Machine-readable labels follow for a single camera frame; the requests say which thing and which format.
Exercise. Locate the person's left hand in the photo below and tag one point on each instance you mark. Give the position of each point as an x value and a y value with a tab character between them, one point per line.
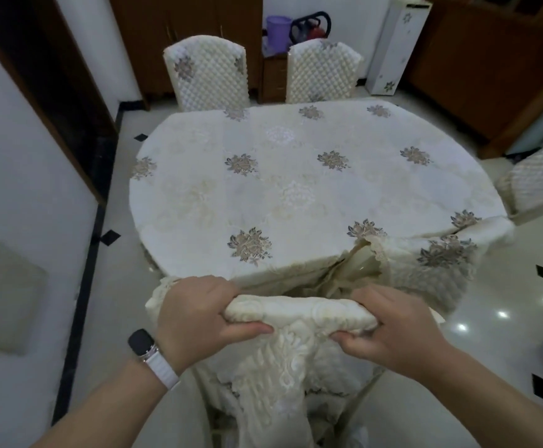
192	321

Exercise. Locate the person's right hand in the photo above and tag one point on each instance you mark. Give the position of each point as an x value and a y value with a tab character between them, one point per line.
406	335

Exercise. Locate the cream quilted cover chair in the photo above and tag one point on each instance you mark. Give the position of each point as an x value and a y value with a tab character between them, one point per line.
322	72
206	74
439	275
542	181
276	368

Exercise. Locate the person's left forearm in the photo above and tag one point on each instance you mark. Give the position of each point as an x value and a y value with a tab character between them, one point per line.
108	415

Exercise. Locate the person's right forearm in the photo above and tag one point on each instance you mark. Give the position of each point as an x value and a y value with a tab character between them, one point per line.
500	405

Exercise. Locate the smartwatch with white band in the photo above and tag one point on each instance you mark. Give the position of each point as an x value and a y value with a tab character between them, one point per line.
159	363

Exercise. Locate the black baseboard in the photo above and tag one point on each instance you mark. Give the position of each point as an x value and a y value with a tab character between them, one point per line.
80	298

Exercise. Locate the table with cream floral tablecloth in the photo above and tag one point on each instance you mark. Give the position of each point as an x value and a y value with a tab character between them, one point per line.
299	191

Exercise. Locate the low brown drawer cabinet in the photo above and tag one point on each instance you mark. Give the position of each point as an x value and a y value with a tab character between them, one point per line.
273	79

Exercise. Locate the white standing appliance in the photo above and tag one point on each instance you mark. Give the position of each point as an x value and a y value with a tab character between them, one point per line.
397	51

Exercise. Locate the purple plastic basket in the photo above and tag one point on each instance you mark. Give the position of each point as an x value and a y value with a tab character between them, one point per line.
278	32

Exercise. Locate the tall brown wooden cabinet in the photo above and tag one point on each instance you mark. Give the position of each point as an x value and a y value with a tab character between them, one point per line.
196	18

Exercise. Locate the red black vacuum cleaner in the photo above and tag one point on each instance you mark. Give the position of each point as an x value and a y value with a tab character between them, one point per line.
315	27

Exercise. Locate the beige wall panel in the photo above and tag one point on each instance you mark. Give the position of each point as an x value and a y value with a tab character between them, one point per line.
10	298

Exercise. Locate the brown wooden door frame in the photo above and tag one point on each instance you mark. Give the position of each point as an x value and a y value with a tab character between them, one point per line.
73	55

